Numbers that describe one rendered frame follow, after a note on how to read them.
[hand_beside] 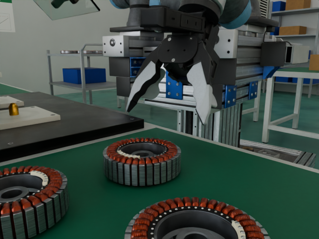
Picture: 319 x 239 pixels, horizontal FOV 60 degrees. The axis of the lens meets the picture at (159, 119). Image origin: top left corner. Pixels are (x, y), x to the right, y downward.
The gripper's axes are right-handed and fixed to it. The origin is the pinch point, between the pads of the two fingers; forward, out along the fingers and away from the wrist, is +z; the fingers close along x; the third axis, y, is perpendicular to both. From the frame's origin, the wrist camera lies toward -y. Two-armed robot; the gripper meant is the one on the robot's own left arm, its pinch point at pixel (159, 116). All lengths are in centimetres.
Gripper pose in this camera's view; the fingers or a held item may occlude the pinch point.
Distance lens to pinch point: 42.0
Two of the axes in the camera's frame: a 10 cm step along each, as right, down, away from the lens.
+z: -2.9, 9.4, -1.7
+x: -8.0, -1.4, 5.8
